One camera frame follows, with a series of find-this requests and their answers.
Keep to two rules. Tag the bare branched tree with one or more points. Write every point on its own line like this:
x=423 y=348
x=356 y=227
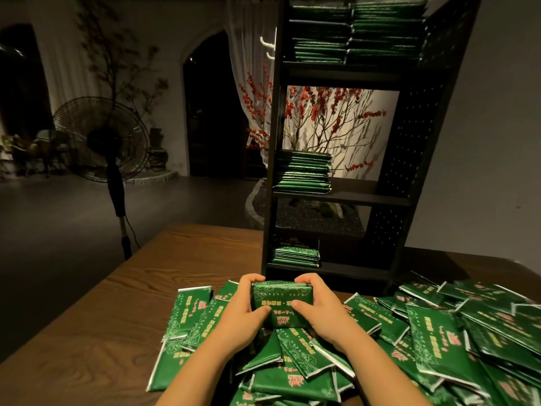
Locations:
x=114 y=55

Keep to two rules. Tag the person's right forearm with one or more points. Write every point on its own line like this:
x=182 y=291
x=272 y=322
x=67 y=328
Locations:
x=380 y=376

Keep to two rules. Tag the person's left forearm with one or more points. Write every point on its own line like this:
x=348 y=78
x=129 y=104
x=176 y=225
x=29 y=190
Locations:
x=207 y=376

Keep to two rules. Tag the pile of green packets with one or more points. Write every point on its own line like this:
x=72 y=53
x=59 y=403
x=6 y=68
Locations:
x=439 y=334

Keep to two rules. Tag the person's right hand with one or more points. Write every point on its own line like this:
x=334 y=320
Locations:
x=328 y=317

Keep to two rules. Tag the black standing fan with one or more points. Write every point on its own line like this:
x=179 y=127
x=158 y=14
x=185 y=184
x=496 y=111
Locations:
x=101 y=139

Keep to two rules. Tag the red berry branches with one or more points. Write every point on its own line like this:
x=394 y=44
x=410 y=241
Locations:
x=330 y=110

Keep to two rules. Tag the dark vase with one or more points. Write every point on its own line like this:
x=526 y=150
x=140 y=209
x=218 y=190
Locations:
x=157 y=152

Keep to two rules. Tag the white curtain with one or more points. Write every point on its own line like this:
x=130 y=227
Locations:
x=59 y=46
x=245 y=38

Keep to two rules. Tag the bundle of green packets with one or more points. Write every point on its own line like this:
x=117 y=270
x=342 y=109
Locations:
x=283 y=298

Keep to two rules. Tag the black metal shelf rack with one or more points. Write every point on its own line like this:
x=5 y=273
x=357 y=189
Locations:
x=423 y=122

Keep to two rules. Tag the white hook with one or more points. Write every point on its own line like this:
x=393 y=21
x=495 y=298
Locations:
x=267 y=42
x=270 y=55

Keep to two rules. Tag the person's left hand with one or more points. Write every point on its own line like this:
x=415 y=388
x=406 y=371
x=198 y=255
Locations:
x=239 y=321

